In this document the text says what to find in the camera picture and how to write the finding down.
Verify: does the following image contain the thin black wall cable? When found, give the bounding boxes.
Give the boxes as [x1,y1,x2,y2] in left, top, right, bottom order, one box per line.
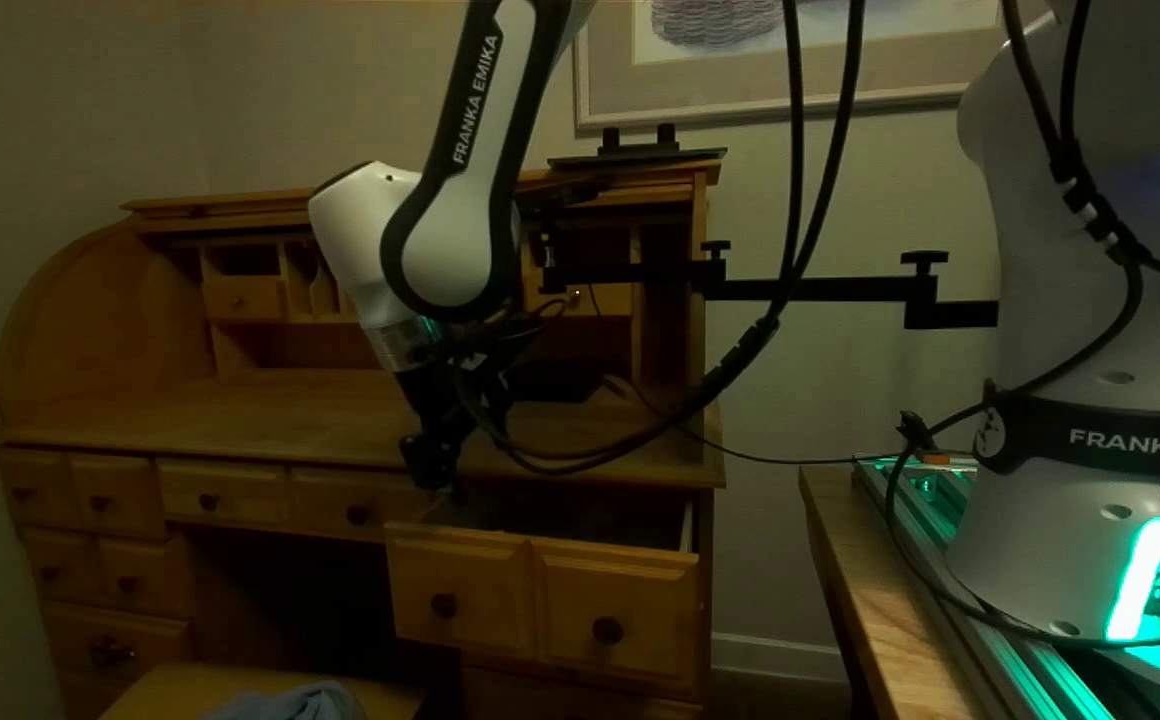
[602,377,911,472]

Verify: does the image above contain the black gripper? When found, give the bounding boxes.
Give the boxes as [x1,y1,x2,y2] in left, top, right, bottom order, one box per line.
[392,347,513,494]

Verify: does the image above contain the black box on desk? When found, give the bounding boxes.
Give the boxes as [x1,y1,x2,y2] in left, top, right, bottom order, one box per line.
[513,363,602,406]

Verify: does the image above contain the wooden stool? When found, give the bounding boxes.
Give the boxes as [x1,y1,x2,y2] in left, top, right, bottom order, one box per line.
[95,660,428,720]

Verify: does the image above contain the small wooden pigeonhole drawer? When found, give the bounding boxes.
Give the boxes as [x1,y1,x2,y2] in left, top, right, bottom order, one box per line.
[199,272,291,326]
[522,275,639,321]

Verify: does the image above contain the closed wooden desk drawer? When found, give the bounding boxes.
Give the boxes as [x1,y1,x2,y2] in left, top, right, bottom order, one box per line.
[71,454,162,536]
[95,532,194,620]
[286,465,449,548]
[0,447,79,529]
[155,455,297,532]
[454,660,712,720]
[40,604,194,688]
[15,523,107,608]

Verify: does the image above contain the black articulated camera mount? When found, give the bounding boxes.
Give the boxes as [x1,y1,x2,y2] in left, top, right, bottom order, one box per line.
[513,119,1003,332]

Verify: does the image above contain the blue cloth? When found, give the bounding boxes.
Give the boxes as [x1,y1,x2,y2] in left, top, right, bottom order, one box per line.
[205,675,373,720]

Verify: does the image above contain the metal robot mounting plate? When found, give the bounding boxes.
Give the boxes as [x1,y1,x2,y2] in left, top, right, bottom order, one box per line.
[852,454,1160,720]

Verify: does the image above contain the black wrist cable bundle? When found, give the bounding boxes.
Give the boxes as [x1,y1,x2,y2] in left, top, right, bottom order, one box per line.
[474,0,1160,477]

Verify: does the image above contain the framed wall picture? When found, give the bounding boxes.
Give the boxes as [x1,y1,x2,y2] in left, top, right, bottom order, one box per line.
[566,0,1056,138]

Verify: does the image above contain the wooden roll-top desk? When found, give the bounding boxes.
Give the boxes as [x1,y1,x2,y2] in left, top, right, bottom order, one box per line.
[0,158,730,720]

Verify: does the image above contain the thin black robot base cable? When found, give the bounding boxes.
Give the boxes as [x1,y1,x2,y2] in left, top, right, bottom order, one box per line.
[876,258,1151,643]

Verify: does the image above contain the open wooden desk drawer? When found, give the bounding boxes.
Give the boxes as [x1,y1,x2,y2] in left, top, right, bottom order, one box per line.
[378,479,706,691]

